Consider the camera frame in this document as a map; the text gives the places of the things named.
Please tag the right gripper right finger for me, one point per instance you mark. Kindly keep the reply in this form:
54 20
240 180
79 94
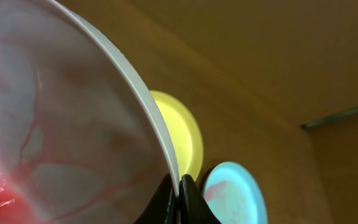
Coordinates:
193 207

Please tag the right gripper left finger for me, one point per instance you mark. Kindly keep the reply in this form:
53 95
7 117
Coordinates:
162 206

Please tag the light blue plate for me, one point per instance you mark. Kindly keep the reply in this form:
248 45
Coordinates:
234 196

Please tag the yellow-green plate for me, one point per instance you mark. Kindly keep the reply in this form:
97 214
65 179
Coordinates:
184 132

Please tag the white plate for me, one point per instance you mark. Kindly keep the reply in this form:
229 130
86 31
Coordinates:
81 138

